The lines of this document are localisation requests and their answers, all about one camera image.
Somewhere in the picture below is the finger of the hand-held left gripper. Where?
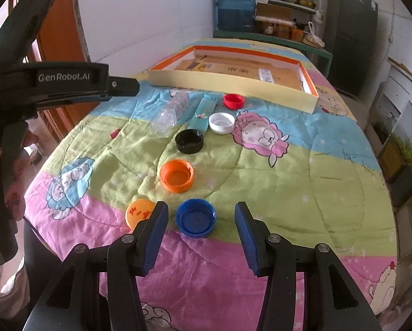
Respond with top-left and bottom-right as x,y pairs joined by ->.
107,76 -> 141,97

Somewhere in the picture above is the plastic bag with food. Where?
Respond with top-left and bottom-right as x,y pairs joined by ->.
302,22 -> 326,48

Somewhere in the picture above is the white cabinet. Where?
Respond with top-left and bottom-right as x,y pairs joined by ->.
364,57 -> 412,166

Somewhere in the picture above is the brown cardboard box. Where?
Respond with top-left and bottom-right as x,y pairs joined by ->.
257,3 -> 292,20

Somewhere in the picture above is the dark crate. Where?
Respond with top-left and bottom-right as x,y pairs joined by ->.
378,141 -> 412,208

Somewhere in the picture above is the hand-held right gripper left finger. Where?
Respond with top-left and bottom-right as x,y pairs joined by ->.
21,200 -> 170,331

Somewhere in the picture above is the yellow cap with red print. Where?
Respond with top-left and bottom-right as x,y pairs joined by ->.
125,198 -> 156,230

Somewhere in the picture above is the black plastic bottle cap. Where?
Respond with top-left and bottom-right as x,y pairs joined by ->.
175,129 -> 205,154

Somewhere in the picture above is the red plastic bottle cap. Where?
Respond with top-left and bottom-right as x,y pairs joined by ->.
223,93 -> 246,110

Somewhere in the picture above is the orange rimmed cardboard tray box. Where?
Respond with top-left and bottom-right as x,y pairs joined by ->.
148,44 -> 319,115

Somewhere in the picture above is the person's left hand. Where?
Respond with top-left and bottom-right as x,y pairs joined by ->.
0,129 -> 40,182

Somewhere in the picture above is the white plastic bottle cap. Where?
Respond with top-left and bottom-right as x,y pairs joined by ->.
208,112 -> 236,135

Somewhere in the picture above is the folded patterned cloth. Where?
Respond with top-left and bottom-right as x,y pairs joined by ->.
256,16 -> 296,25

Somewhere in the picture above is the orange plastic bottle cap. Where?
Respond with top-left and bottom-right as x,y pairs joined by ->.
159,159 -> 195,194

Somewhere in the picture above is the dark grey refrigerator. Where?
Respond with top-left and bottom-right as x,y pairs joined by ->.
325,0 -> 379,98

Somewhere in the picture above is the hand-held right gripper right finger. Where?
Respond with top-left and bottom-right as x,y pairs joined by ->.
234,201 -> 384,331

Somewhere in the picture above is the clear plastic bottle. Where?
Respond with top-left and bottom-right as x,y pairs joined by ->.
154,90 -> 190,135

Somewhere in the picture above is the blue water jug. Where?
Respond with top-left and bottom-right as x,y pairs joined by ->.
216,0 -> 257,33

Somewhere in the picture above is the blue plastic bottle cap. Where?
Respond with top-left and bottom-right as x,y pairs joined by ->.
176,198 -> 217,239

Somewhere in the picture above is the colourful cartoon sheep blanket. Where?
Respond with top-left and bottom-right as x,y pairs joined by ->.
23,37 -> 399,331

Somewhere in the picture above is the green plant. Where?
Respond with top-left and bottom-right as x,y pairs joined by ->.
392,136 -> 412,173

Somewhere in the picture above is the brown wooden door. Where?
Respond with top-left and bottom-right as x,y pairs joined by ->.
20,0 -> 91,143

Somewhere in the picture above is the floral patterned slim box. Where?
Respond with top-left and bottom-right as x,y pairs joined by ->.
188,96 -> 217,134

